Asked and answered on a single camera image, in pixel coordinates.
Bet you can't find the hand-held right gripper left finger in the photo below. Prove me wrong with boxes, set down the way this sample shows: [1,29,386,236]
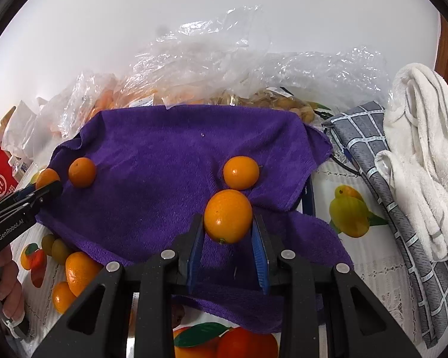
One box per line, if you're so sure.
[32,213,206,358]

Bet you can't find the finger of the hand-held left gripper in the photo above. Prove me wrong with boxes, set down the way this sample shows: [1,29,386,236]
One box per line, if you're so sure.
[5,183,42,199]
[0,181,63,217]

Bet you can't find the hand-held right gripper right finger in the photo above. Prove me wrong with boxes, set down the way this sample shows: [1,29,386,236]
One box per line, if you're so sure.
[251,213,422,358]

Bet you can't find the orange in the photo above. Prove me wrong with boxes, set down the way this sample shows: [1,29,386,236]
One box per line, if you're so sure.
[68,157,97,189]
[223,155,261,191]
[35,168,61,191]
[52,281,77,314]
[65,251,103,297]
[203,189,254,245]

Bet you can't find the green jujube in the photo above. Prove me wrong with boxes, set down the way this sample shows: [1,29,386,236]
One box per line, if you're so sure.
[41,234,57,257]
[51,239,72,265]

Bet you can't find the purple towel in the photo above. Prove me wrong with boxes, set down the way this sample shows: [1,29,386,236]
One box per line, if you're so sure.
[35,105,355,334]

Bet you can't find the person's left hand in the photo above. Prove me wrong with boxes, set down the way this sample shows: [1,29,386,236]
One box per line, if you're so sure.
[0,244,25,323]

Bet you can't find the red paper bag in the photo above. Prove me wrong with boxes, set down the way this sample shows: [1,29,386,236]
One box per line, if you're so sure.
[0,143,19,204]

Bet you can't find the white plastic bag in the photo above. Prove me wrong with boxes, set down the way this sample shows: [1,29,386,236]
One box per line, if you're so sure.
[2,99,49,157]

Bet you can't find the clear plastic bag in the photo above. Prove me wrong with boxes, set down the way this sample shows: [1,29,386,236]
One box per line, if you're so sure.
[114,5,269,110]
[209,47,392,127]
[33,71,122,140]

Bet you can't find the heap of bagged mandarins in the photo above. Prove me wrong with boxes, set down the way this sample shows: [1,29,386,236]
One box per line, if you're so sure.
[116,87,210,109]
[48,87,118,135]

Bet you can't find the fruit print lace tablecloth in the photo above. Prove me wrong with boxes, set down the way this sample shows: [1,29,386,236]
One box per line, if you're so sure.
[7,157,448,358]

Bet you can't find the heap of brown longans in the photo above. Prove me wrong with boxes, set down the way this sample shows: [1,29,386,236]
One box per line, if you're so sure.
[213,89,316,124]

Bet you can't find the grey checked cloth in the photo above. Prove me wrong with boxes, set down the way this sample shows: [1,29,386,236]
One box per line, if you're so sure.
[321,101,448,347]

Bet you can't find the white striped towel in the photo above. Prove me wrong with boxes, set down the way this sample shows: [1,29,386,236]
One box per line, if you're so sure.
[373,63,448,284]

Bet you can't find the black cable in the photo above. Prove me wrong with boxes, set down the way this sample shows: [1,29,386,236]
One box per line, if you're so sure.
[329,149,364,178]

